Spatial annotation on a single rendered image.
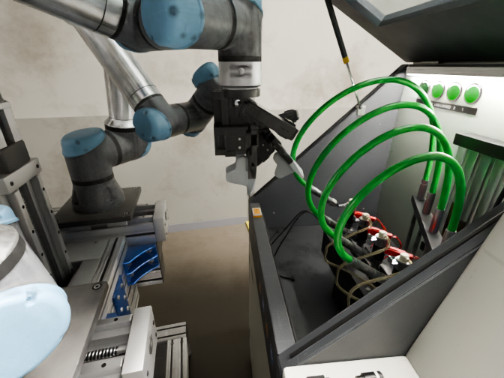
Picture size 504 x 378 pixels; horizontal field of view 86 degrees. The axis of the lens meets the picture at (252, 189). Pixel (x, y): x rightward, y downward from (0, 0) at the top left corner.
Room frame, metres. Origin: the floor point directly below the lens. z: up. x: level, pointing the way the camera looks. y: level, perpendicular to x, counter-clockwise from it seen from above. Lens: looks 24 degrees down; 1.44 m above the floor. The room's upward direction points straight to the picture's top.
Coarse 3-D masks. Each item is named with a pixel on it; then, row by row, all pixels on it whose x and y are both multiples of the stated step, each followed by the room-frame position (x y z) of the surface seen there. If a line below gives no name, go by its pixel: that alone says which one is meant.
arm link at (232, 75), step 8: (224, 64) 0.49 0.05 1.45; (232, 64) 0.48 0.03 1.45; (240, 64) 0.48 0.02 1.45; (248, 64) 0.48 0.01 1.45; (256, 64) 0.49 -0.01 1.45; (224, 72) 0.49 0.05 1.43; (232, 72) 0.48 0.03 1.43; (240, 72) 0.47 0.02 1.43; (248, 72) 0.49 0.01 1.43; (256, 72) 0.49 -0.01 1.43; (224, 80) 0.49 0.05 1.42; (232, 80) 0.48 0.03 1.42; (240, 80) 0.48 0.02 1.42; (248, 80) 0.48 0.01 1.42; (256, 80) 0.49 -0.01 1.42; (224, 88) 0.50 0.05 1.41; (232, 88) 0.49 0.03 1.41; (240, 88) 0.49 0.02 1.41; (248, 88) 0.49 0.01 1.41; (256, 88) 0.51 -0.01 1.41
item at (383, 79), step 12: (360, 84) 0.66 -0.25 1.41; (372, 84) 0.66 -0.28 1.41; (408, 84) 0.67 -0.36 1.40; (336, 96) 0.65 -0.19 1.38; (420, 96) 0.68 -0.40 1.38; (324, 108) 0.65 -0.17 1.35; (432, 108) 0.67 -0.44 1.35; (312, 120) 0.65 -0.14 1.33; (300, 132) 0.65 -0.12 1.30; (432, 144) 0.68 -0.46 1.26; (300, 180) 0.65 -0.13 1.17
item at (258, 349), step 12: (252, 264) 0.82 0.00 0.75; (252, 276) 0.81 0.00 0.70; (252, 288) 0.82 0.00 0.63; (252, 300) 0.82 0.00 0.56; (252, 312) 0.82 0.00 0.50; (252, 324) 0.82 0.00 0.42; (252, 336) 0.82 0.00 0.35; (264, 336) 0.49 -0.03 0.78; (252, 348) 0.82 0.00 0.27; (264, 348) 0.48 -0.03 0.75; (252, 360) 0.82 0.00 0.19; (264, 360) 0.48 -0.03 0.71; (264, 372) 0.47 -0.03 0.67
